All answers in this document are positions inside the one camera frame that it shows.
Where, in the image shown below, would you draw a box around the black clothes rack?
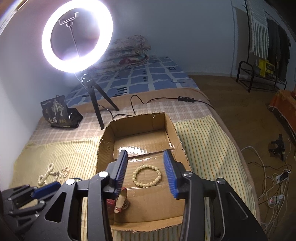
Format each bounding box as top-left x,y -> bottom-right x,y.
236,1 -> 291,92

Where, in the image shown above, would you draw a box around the yellow striped bed sheet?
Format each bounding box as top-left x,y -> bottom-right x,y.
10,113 -> 259,240

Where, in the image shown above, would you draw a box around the thick white pearl necklace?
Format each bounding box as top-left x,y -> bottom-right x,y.
37,162 -> 55,187

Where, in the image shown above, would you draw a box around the black gift bag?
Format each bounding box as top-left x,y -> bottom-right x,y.
41,95 -> 83,128

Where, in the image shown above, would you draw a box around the black tripod stand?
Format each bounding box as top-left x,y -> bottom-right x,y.
74,73 -> 120,130

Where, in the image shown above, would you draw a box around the white power strip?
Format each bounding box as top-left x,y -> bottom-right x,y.
267,194 -> 285,206

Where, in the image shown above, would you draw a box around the orange cloth covered box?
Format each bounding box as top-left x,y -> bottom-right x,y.
268,90 -> 295,141

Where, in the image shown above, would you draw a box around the blue patterned quilt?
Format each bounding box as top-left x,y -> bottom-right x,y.
64,55 -> 201,107

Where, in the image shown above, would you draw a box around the yellow box on rack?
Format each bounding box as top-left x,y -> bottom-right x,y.
258,59 -> 275,79

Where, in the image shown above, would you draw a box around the floral folded pillows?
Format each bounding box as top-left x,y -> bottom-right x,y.
89,35 -> 151,73

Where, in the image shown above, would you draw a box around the pink checked blanket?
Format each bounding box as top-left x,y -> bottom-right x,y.
29,88 -> 214,145

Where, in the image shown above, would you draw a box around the brown cardboard box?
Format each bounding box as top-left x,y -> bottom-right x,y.
96,113 -> 191,232

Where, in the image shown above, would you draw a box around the black floor gadget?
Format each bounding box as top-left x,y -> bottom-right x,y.
268,134 -> 285,161

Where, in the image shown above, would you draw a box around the cream bead bracelet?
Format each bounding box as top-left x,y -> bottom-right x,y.
131,164 -> 163,188

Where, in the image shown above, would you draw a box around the white ring light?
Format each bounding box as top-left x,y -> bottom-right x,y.
42,1 -> 113,73

